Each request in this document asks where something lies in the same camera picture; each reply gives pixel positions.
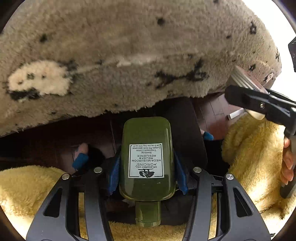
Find person's right hand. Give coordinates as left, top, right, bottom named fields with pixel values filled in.
left=280, top=137, right=295, bottom=186

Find green lotion bottle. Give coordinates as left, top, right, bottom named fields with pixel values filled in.
left=119, top=116, right=176, bottom=227

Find small white box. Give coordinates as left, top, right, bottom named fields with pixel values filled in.
left=228, top=110, right=245, bottom=120

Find dark angular object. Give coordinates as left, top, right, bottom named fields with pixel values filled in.
left=288, top=36, right=296, bottom=72

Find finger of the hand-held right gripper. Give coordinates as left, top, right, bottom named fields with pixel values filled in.
left=225, top=85, right=291, bottom=121
left=265, top=88, right=296, bottom=109

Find yellow fleece garment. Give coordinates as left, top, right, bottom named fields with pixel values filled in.
left=0, top=113, right=296, bottom=241

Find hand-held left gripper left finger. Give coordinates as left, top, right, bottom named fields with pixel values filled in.
left=26, top=148, right=122, bottom=241

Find person's foot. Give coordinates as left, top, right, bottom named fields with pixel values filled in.
left=200, top=130, right=214, bottom=141
left=72, top=142, right=89, bottom=169

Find black trash bin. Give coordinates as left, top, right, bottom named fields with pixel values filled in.
left=111, top=97, right=208, bottom=167

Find person's right foot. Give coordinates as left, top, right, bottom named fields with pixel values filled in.
left=200, top=130, right=214, bottom=141

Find grey shaggy patterned rug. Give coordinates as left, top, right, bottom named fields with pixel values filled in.
left=0, top=0, right=283, bottom=137

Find person's left foot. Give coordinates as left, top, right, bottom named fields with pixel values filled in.
left=72, top=142, right=89, bottom=169

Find black leggings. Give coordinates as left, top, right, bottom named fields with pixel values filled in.
left=85, top=139, right=232, bottom=225

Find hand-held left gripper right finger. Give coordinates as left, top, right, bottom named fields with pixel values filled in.
left=173, top=151, right=271, bottom=241

